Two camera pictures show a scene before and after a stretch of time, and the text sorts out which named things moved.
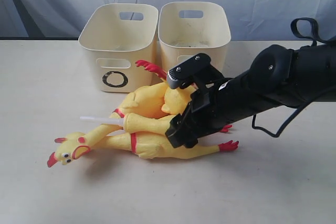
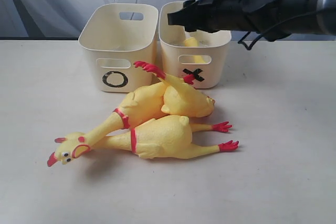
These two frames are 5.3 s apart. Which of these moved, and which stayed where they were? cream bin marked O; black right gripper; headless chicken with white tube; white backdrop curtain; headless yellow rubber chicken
Moved: black right gripper; headless chicken with white tube
Stayed: white backdrop curtain; cream bin marked O; headless yellow rubber chicken
